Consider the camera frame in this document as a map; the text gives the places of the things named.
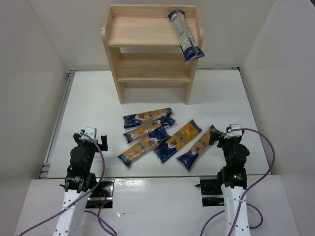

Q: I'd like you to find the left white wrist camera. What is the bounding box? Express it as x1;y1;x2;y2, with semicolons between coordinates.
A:
80;127;97;142

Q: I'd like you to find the spaghetti bag yellow blue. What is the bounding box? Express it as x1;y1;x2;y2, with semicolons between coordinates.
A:
177;124;223;171
154;120;202;164

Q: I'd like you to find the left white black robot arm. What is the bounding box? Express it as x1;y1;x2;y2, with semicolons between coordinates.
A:
53;128;108;236

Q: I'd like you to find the left aluminium table rail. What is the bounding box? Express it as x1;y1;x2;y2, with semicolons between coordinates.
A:
39;70;77;179

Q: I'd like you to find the pasta bag blue yellow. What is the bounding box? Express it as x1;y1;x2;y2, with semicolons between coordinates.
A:
123;118;176;144
123;108;173;129

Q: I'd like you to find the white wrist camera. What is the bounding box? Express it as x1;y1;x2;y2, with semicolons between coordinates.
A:
224;124;243;139
80;127;97;142

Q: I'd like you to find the purple cable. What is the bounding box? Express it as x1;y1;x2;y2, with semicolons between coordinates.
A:
17;132;118;236
200;127;276;236

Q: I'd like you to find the centre spaghetti bag yellow blue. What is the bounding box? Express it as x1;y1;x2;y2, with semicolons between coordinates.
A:
154;120;202;164

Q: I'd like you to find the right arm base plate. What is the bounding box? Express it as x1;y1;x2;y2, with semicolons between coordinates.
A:
195;178;224;207

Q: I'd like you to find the blue pasta bag on shelf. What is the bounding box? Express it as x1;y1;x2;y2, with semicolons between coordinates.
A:
168;9;205;64

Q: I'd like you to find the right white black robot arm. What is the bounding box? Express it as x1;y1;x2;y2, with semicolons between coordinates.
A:
209;130;251;236

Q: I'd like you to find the wooden three-tier shelf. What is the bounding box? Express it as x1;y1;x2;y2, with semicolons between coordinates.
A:
101;4;204;104

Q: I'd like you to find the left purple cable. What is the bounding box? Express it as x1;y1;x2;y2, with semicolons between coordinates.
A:
17;132;118;236

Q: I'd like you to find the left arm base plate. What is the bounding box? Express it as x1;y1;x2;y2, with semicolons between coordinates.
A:
85;179;114;209

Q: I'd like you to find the long left pasta bag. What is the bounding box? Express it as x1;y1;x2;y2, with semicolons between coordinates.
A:
118;127;171;168

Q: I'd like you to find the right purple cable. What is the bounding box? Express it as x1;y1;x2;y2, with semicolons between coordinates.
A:
200;127;276;236

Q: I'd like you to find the right spaghetti bag yellow blue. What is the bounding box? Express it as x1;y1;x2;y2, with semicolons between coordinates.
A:
177;124;223;171

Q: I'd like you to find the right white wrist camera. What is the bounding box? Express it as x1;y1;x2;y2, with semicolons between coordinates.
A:
224;124;243;139

